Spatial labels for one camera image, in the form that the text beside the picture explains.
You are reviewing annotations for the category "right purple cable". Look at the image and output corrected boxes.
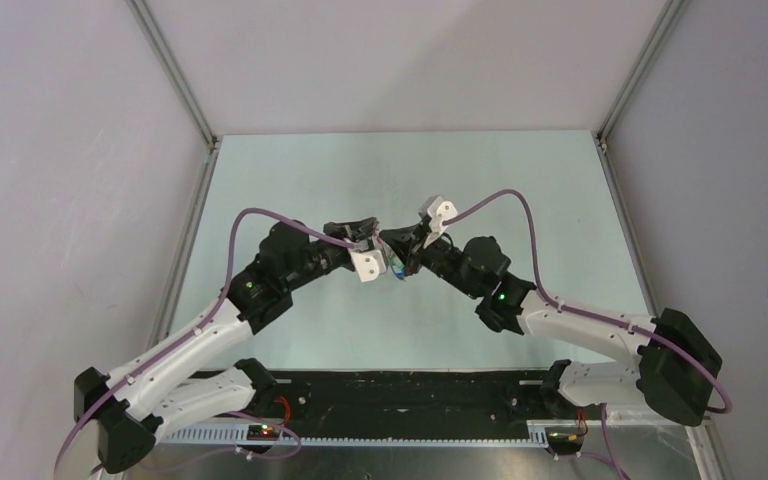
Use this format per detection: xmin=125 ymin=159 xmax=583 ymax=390
xmin=446 ymin=189 xmax=734 ymax=480

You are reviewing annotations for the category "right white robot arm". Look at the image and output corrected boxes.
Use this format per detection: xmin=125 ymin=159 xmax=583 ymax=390
xmin=379 ymin=225 xmax=722 ymax=426

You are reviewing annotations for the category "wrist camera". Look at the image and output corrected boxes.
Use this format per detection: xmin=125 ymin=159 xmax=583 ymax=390
xmin=349 ymin=248 xmax=389 ymax=283
xmin=419 ymin=195 xmax=458 ymax=248

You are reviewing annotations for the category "grey cable duct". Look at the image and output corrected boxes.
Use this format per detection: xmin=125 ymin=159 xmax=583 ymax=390
xmin=158 ymin=425 xmax=550 ymax=448

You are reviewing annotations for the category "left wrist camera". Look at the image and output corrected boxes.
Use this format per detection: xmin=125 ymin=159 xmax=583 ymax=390
xmin=349 ymin=248 xmax=389 ymax=283

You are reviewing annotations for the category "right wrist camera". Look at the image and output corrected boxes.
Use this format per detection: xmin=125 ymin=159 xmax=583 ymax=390
xmin=419 ymin=195 xmax=458 ymax=248

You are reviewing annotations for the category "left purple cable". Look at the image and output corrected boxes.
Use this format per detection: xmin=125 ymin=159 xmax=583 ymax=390
xmin=53 ymin=207 xmax=359 ymax=473

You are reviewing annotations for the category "purple cable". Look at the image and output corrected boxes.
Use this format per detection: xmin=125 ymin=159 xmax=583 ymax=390
xmin=446 ymin=189 xmax=734 ymax=480
xmin=53 ymin=207 xmax=359 ymax=473

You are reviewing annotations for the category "right aluminium corner post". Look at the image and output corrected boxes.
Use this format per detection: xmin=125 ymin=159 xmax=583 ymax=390
xmin=595 ymin=0 xmax=690 ymax=152

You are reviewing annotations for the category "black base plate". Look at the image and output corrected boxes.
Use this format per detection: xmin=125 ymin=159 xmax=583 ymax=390
xmin=243 ymin=370 xmax=578 ymax=441

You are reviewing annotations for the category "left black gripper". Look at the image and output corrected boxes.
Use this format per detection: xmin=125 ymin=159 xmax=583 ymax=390
xmin=284 ymin=219 xmax=378 ymax=292

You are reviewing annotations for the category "aluminium corner post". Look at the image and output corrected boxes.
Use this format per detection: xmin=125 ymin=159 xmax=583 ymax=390
xmin=125 ymin=0 xmax=218 ymax=152
xmin=595 ymin=0 xmax=690 ymax=152

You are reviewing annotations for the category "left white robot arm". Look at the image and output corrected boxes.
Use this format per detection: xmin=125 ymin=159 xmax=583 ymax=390
xmin=56 ymin=208 xmax=385 ymax=474

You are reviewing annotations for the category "left aluminium corner post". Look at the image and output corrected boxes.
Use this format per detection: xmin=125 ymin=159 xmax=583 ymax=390
xmin=125 ymin=0 xmax=218 ymax=152

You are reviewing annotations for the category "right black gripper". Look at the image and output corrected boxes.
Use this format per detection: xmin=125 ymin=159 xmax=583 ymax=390
xmin=379 ymin=221 xmax=480 ymax=300

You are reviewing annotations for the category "steel key holder red handle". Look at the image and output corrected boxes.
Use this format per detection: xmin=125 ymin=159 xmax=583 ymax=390
xmin=375 ymin=234 xmax=407 ymax=281

